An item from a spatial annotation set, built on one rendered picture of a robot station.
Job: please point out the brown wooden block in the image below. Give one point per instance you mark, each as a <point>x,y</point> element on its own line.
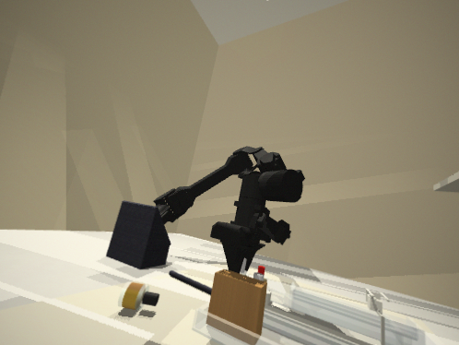
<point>239,299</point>

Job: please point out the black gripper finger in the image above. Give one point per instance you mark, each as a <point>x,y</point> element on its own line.
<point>235,254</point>
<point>249,255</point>

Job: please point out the white jar with orange label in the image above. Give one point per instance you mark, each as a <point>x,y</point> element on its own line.
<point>134,296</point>

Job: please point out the black rod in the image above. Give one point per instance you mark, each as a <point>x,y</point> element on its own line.
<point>190,281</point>

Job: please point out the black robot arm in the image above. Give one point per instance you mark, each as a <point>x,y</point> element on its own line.
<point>273,183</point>

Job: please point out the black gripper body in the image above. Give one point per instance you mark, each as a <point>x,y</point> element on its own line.
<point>238,231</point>

